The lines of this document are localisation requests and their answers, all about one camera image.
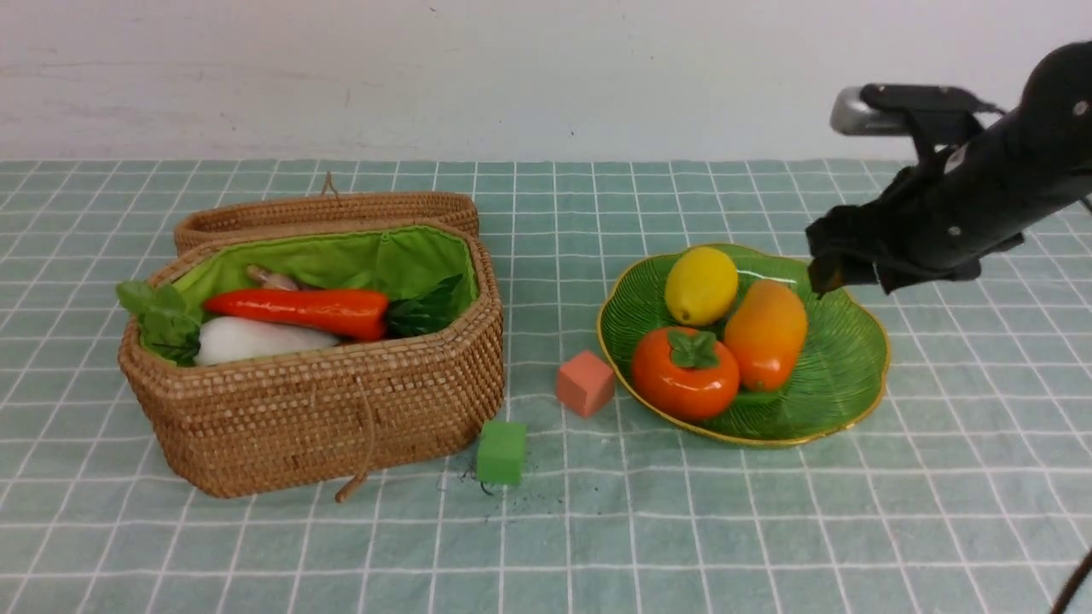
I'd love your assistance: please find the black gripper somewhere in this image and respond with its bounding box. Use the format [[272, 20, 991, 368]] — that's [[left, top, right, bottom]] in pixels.
[[804, 170, 1025, 297]]

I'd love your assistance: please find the orange yellow plastic mango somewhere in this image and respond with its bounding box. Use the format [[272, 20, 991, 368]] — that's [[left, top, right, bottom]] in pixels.
[[723, 279, 809, 392]]

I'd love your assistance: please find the yellow plastic lemon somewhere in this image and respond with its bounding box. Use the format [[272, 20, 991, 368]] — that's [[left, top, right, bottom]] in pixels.
[[665, 246, 740, 327]]

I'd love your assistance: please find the orange plastic persimmon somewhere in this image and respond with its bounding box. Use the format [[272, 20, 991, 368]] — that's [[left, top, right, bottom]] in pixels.
[[630, 327, 741, 423]]

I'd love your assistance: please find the orange plastic carrot with leaves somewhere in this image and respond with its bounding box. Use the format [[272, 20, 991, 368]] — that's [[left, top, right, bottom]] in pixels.
[[203, 275, 463, 342]]

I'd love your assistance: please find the dark purple plastic eggplant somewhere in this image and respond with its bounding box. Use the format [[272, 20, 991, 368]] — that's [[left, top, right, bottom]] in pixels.
[[245, 264, 304, 291]]

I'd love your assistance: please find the white plastic radish with leaves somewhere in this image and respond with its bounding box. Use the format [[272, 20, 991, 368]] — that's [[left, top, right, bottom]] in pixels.
[[114, 280, 340, 367]]

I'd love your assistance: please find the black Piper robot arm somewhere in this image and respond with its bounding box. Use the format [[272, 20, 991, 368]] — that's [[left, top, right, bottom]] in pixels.
[[805, 40, 1091, 295]]

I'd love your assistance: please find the green glass leaf plate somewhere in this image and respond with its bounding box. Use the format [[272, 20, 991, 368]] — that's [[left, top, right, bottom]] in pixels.
[[596, 243, 891, 449]]

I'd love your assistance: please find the salmon pink foam cube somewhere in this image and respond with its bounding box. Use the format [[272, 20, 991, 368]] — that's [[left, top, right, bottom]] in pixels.
[[556, 350, 615, 420]]

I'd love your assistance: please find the green foam cube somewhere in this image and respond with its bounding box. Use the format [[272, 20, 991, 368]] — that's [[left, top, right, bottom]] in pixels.
[[475, 420, 527, 486]]

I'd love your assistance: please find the woven wicker basket green lining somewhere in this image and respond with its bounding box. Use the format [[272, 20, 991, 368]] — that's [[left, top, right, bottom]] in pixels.
[[118, 220, 506, 500]]

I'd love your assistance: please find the woven wicker basket lid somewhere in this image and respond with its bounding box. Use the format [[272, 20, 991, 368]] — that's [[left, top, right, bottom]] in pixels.
[[174, 172, 479, 255]]

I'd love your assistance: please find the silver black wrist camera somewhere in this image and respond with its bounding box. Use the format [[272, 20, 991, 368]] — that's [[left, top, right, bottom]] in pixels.
[[829, 83, 1007, 160]]

